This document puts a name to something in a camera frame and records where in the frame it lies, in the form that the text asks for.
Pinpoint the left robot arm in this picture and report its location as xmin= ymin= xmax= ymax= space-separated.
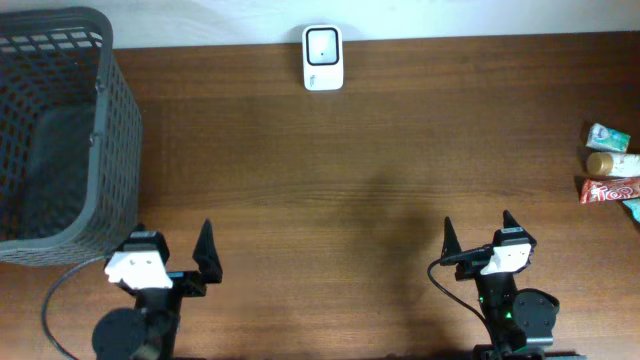
xmin=92 ymin=221 xmax=223 ymax=359

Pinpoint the white Pantene tube gold cap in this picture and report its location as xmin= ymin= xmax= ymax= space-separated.
xmin=586 ymin=152 xmax=640 ymax=177

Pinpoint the red white snack bar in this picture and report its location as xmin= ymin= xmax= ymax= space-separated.
xmin=580 ymin=177 xmax=639 ymax=204

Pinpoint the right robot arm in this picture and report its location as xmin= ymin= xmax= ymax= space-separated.
xmin=427 ymin=210 xmax=583 ymax=360

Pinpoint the white barcode scanner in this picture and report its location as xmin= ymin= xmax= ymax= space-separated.
xmin=301 ymin=24 xmax=344 ymax=91

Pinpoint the teal tissue packet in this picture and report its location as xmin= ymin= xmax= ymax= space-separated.
xmin=623 ymin=198 xmax=640 ymax=223

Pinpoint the green white tissue packet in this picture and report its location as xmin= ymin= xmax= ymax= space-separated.
xmin=586 ymin=123 xmax=631 ymax=153

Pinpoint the grey plastic mesh basket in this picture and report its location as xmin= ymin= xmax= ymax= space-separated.
xmin=1 ymin=7 xmax=143 ymax=266

